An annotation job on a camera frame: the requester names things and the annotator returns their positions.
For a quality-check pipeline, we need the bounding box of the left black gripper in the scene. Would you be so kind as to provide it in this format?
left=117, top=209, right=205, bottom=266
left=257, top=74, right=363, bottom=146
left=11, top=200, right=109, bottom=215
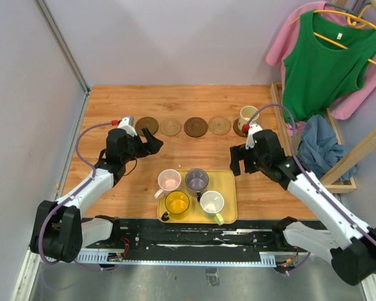
left=121, top=127, right=163, bottom=163

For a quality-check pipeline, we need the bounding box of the dark wooden coaster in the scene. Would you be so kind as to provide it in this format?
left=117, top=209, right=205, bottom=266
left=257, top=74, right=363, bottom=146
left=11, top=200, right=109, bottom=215
left=232, top=119, right=248, bottom=137
left=184, top=117, right=208, bottom=138
left=135, top=117, right=159, bottom=137

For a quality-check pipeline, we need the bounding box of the woven rattan coaster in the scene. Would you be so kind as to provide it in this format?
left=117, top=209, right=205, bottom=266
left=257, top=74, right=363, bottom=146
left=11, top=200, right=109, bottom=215
left=207, top=116, right=231, bottom=135
left=160, top=119, right=182, bottom=136

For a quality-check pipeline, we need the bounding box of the cream plastic cup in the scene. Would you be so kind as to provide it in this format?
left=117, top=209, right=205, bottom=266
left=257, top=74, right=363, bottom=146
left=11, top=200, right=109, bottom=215
left=238, top=105, right=258, bottom=130

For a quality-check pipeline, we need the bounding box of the white cup green handle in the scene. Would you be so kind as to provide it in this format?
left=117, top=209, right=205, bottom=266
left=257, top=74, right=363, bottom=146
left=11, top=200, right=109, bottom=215
left=200, top=191, right=225, bottom=225

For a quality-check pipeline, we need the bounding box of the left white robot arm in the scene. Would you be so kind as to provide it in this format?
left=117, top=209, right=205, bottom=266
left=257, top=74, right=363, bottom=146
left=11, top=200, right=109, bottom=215
left=30, top=127, right=164, bottom=265

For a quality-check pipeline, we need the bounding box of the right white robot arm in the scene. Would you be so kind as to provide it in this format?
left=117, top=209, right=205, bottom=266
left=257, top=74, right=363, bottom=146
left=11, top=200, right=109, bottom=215
left=230, top=130, right=376, bottom=285

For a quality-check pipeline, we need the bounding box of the pink plastic cup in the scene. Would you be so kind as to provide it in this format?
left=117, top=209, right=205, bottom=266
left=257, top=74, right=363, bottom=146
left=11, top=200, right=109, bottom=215
left=154, top=169, right=182, bottom=200

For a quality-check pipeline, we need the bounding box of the purple plastic cup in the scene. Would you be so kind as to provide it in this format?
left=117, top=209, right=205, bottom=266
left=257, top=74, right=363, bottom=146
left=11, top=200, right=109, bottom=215
left=185, top=169, right=209, bottom=201

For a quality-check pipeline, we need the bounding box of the yellow transparent cup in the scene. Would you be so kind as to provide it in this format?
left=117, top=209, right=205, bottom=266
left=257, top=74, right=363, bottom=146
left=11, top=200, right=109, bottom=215
left=160, top=191, right=191, bottom=222

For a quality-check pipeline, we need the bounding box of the yellow plastic tray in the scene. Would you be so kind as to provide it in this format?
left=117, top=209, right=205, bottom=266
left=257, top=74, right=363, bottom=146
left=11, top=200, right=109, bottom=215
left=157, top=169, right=238, bottom=225

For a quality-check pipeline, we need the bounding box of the blue crumpled cloth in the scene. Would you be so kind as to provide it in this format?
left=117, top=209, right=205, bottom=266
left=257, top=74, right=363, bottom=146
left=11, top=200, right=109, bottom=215
left=298, top=115, right=352, bottom=179

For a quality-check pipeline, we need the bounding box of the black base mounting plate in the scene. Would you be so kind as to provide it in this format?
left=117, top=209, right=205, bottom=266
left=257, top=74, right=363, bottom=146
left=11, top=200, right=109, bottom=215
left=73, top=218, right=329, bottom=270

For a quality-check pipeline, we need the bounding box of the pink t-shirt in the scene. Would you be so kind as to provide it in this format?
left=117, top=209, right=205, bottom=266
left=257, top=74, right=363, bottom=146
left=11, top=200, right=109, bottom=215
left=266, top=1, right=376, bottom=124

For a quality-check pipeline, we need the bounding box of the green tank top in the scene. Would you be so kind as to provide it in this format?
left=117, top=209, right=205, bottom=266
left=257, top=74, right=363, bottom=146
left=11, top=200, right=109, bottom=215
left=283, top=11, right=376, bottom=123

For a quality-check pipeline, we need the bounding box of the yellow clothes hanger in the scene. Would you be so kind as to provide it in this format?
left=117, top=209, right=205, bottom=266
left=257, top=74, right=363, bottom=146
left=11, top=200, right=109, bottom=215
left=291, top=3, right=376, bottom=70

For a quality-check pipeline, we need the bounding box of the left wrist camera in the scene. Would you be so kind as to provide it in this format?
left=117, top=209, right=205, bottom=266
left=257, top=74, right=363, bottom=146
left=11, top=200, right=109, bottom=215
left=108, top=115, right=138, bottom=137

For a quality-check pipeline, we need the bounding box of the aluminium rail frame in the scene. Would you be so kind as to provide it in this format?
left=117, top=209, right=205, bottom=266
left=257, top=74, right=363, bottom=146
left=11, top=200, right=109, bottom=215
left=11, top=224, right=376, bottom=301

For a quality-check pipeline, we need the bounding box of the aluminium corner post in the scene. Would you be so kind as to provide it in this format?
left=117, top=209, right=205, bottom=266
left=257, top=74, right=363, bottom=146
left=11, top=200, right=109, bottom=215
left=33, top=0, right=90, bottom=94

